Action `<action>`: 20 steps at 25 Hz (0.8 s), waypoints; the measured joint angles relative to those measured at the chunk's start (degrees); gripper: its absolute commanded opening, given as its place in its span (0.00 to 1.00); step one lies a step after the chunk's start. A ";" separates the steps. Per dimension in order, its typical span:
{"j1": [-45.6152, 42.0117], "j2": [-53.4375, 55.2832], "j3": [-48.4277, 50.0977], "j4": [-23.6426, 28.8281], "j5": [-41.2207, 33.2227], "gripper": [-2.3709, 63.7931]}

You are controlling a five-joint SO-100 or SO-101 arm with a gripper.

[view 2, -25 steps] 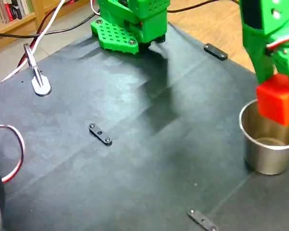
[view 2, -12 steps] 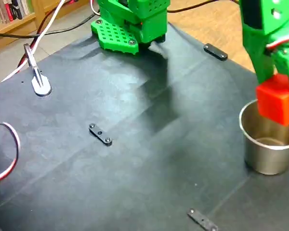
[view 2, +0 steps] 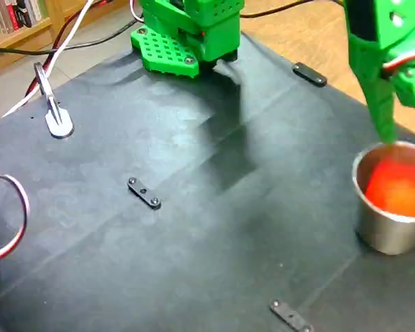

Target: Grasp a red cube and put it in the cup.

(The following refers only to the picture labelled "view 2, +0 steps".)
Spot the red cube block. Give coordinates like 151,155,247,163
363,155,415,217

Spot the black screwed joining plate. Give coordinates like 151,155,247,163
292,62,328,88
269,299,315,332
127,177,163,211

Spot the white servo cable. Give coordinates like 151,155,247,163
129,0,145,24

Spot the stainless steel cup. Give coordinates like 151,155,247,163
351,140,415,256

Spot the red white looped cable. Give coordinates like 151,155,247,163
0,174,31,260

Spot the black cable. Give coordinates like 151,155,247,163
0,19,141,57
240,0,345,19

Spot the black book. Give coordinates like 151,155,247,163
15,6,33,29

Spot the red white gripper cable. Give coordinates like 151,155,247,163
382,50,415,73

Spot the silver metal clamp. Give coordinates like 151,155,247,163
33,62,75,139

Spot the red book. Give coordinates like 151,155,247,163
6,4,21,33

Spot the wooden bookshelf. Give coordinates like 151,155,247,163
0,0,132,72

